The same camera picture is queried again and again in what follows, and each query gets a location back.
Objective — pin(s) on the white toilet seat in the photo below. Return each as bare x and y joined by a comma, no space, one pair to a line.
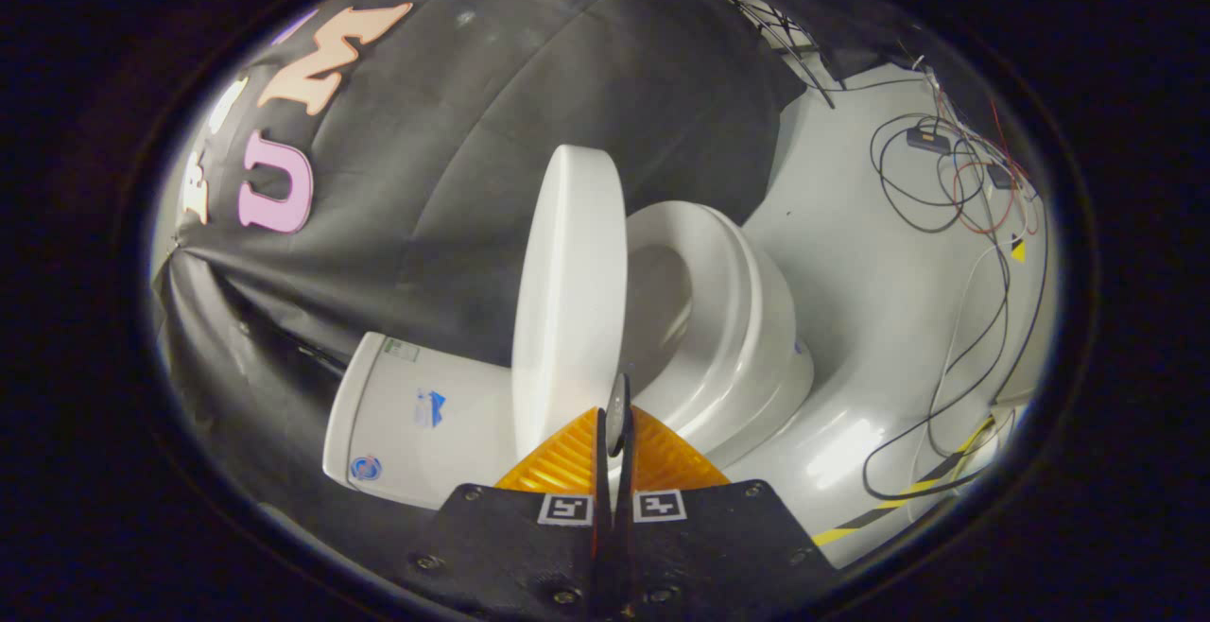
728,301

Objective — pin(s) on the small black adapter box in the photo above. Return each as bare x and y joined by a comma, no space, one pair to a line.
928,139
1002,176

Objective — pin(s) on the black tripod stand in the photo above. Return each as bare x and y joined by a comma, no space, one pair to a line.
794,55

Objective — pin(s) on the yellow black floor tape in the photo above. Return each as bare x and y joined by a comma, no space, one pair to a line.
898,499

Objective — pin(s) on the white toilet lid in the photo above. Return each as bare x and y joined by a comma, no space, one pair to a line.
567,301

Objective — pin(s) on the black round lid tab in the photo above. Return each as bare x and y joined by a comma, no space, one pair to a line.
617,414

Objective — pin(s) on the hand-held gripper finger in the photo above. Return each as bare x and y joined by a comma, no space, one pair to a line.
602,499
624,509

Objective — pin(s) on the white ceramic toilet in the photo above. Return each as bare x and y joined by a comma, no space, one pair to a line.
406,414

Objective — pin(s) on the black backdrop cloth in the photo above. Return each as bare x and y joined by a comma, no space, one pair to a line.
473,130

